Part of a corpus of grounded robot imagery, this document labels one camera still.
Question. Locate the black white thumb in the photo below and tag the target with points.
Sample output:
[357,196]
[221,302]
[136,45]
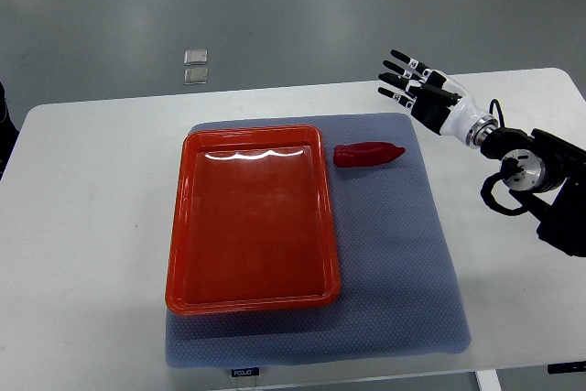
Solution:
[440,96]

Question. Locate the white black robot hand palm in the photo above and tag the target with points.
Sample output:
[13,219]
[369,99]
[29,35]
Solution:
[464,121]

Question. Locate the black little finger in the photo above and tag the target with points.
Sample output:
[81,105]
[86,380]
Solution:
[399,97]

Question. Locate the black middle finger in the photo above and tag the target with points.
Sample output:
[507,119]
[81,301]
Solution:
[401,71]

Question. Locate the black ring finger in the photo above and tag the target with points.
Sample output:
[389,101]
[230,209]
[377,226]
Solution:
[397,82]

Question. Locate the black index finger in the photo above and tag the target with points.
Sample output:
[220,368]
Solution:
[412,65]

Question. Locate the red pepper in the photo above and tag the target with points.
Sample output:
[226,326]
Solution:
[366,154]

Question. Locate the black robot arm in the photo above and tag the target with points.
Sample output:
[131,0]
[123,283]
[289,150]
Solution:
[539,173]

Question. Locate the red plastic tray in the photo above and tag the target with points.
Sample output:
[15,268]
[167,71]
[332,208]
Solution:
[253,226]

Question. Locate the blue-grey textured mat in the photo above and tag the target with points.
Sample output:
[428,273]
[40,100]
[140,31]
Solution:
[399,296]

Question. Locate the upper floor metal plate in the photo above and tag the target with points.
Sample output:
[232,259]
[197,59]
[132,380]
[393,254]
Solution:
[195,57]

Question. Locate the floor metal plate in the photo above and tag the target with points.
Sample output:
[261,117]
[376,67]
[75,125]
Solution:
[193,76]
[195,57]

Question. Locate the lower floor metal plate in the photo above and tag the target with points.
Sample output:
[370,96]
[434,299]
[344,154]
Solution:
[193,76]

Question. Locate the white table leg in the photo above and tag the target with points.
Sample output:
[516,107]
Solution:
[487,380]

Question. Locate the black table control panel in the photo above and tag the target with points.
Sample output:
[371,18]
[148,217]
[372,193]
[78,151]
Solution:
[566,368]

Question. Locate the black table label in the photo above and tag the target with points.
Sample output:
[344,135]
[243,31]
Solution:
[245,372]

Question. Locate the dark object at left edge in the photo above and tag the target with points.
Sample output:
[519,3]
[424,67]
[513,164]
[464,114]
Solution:
[8,132]

